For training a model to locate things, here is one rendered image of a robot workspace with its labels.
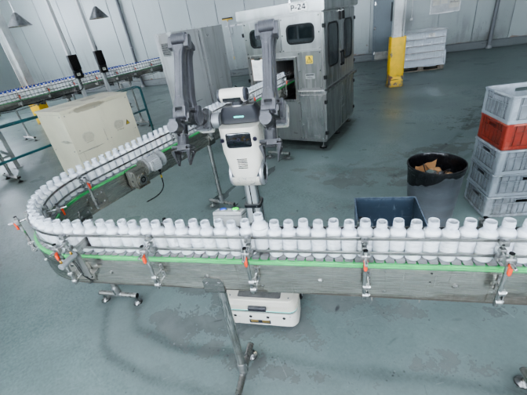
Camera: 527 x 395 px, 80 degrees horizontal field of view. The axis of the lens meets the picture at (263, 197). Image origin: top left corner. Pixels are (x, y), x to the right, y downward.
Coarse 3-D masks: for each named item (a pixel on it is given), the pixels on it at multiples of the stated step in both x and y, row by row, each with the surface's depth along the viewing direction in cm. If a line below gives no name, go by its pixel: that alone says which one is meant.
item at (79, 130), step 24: (96, 96) 474; (120, 96) 476; (48, 120) 425; (72, 120) 419; (96, 120) 448; (120, 120) 481; (72, 144) 425; (96, 144) 453; (120, 144) 486; (72, 168) 458
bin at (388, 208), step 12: (360, 204) 173; (372, 204) 172; (384, 204) 170; (396, 204) 169; (408, 204) 168; (372, 216) 176; (384, 216) 174; (396, 216) 173; (408, 216) 171; (420, 216) 153
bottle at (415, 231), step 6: (414, 222) 114; (420, 222) 113; (408, 228) 116; (414, 228) 112; (420, 228) 111; (408, 234) 114; (414, 234) 112; (420, 234) 112; (408, 246) 116; (414, 246) 114; (420, 246) 114; (420, 252) 116; (408, 258) 118; (414, 258) 117
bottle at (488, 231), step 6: (486, 222) 107; (492, 222) 108; (480, 228) 110; (486, 228) 107; (492, 228) 106; (480, 234) 109; (486, 234) 107; (492, 234) 107; (498, 234) 107; (480, 246) 110; (486, 246) 109; (492, 246) 108; (474, 252) 113; (480, 252) 111; (486, 252) 110; (492, 252) 110; (474, 258) 114; (480, 258) 112; (486, 258) 111
